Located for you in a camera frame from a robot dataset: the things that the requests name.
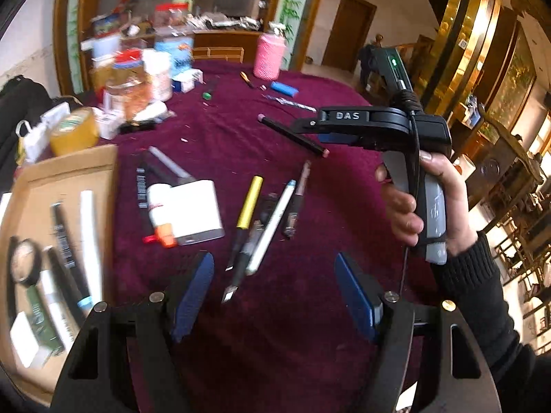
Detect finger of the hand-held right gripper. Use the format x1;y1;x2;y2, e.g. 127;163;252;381
289;116;321;136
319;133;360;145

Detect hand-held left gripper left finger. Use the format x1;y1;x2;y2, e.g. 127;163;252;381
52;252;215;413

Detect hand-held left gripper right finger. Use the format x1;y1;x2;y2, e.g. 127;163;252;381
335;252;502;413

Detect black marker pink ends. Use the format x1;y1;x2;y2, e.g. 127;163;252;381
257;113;330;158

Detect clear gel pen black grip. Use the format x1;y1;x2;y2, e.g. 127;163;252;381
284;160;312;224

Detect grey utility knife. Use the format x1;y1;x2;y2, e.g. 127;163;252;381
221;193;280;305

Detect yellow pen black clip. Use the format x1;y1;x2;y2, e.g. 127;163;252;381
225;175;264;273

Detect white pen teal tip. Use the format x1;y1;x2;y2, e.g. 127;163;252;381
245;179;298;277

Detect slim white pen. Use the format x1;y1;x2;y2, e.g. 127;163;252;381
79;189;104;308

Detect black marker teal ends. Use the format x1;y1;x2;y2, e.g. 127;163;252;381
44;246;94;310

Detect grey translucent pen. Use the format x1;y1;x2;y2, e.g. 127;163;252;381
147;145;193;181

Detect white charger plug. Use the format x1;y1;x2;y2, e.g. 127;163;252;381
9;312;54;368

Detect black tape roll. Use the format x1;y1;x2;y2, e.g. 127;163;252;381
6;236;44;287

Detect shallow cardboard box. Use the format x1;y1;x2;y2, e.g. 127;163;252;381
0;144;120;407

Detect person's right forearm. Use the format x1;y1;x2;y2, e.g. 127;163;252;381
430;231;551;413

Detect person's right hand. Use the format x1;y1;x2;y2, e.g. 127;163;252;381
374;151;478;258

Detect clear blue ballpoint pen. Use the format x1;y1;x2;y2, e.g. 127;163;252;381
262;94;318;113

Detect blue cylinder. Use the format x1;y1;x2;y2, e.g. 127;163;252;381
270;81;299;97

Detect carved wooden armchair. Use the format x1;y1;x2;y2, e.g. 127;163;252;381
467;105;545;211

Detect pink knitted jar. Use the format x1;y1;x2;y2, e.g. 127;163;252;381
253;32;287;80

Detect white power bank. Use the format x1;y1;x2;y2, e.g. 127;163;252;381
170;179;226;247

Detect purple velvet tablecloth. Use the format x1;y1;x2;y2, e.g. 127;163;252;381
80;58;440;413

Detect white glue bottle orange cap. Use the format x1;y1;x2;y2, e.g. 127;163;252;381
143;183;178;248

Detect golden pillar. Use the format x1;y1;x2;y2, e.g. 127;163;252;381
424;0;519;123

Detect large framed painting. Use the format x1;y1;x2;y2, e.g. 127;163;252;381
486;19;541;136

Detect wooden door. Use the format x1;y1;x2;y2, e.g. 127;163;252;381
322;0;378;72

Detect black marker red ends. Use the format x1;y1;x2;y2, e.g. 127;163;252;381
135;164;150;226

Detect small blue white box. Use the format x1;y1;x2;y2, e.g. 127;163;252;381
171;68;204;94

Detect silver plastic bags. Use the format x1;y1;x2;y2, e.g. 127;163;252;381
189;12;264;32

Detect wooden chairs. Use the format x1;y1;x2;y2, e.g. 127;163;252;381
493;204;551;323

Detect blue label tub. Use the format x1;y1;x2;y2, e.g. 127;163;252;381
154;35;195;77

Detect white oval case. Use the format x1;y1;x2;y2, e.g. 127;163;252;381
133;100;169;124

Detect black lipstick box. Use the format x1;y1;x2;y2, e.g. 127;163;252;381
118;119;156;135

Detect tall clear red lid jar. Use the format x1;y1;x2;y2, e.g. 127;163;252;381
153;3;191;37

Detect clear jar orange print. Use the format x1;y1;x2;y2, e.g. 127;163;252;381
104;66;150;122

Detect small red lid jar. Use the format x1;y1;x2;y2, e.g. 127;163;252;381
113;49;144;70

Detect white barcode box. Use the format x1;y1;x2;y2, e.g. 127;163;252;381
92;109;125;140

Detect yellow packing tape roll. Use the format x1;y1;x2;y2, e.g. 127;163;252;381
49;107;101;158

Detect brown paper package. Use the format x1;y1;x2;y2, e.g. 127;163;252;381
88;62;113;91

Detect white plastic tub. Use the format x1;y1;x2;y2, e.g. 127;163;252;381
92;33;122;60

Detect white paper bag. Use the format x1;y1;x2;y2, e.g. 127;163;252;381
16;102;72;165

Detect colourful printed box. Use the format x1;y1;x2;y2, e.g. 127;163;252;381
91;12;122;36

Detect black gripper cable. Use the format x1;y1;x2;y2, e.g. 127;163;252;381
398;89;425;297

